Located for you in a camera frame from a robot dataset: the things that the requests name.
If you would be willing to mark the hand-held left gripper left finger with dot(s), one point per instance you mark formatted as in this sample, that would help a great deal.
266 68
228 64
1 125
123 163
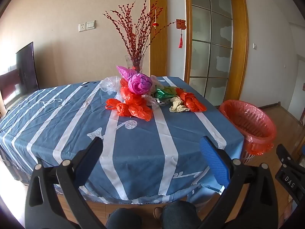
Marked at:
88 157

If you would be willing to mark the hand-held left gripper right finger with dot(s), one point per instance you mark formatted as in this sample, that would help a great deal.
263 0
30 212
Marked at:
214 162

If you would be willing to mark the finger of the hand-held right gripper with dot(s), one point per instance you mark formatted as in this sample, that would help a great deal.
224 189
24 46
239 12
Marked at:
286 153

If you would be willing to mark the white plastic wastebasket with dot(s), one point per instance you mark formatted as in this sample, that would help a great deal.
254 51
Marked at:
247 157

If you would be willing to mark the red bin liner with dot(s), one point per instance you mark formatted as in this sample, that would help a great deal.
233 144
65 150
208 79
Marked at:
238 109

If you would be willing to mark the orange plastic bag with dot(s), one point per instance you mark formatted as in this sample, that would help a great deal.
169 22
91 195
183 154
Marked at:
114 104
131 95
190 101
139 112

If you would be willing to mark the cream plastic bag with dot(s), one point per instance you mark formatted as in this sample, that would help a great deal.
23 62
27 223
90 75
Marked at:
177 105

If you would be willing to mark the green plastic bag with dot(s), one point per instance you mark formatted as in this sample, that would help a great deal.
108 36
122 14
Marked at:
166 91

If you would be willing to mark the printed clear plastic bag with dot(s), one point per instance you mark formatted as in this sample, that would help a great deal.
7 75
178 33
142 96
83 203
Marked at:
153 100

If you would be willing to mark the magenta plastic bag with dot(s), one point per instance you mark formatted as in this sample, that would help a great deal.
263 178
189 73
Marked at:
139 83

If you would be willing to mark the pink plastic bag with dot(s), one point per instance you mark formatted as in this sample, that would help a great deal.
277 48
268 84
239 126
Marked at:
124 72

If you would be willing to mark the white plastic bag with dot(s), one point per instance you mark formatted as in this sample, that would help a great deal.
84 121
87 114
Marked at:
157 82

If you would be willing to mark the blue white striped tablecloth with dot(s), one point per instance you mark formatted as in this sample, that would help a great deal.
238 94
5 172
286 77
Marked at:
59 124

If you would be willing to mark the person's right leg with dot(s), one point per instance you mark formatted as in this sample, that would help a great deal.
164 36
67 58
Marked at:
178 214

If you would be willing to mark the person's leg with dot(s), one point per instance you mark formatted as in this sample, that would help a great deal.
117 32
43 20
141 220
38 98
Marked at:
178 214
128 219

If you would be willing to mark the person's left leg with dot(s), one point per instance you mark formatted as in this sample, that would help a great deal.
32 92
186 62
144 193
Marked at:
128 219

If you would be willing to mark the clear glass vase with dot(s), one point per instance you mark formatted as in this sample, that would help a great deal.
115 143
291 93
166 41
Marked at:
133 63

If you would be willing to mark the black flat television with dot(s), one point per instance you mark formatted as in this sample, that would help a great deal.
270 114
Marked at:
27 69

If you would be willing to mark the frosted glass door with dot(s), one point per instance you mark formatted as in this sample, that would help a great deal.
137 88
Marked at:
209 40

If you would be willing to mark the red berry branches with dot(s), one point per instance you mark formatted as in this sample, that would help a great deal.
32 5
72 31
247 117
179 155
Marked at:
133 40

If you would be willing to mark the red knot ornament with tassel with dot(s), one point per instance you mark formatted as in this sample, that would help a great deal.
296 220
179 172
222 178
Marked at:
181 24

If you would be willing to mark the small red lantern ornament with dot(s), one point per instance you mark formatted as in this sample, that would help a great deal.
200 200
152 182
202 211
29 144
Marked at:
155 25

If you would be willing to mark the small white wall switch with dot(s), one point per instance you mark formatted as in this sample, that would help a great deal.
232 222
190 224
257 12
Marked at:
255 46

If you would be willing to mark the wooden door frame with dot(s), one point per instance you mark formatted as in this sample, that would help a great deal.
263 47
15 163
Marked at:
240 40

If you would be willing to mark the white wall socket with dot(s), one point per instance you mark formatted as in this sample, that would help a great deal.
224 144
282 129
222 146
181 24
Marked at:
82 27

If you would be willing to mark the white wall light switch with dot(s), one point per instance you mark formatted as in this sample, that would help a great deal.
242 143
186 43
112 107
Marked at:
90 25

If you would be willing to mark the wooden door frame post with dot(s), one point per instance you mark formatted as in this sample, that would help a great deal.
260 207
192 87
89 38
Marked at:
158 28

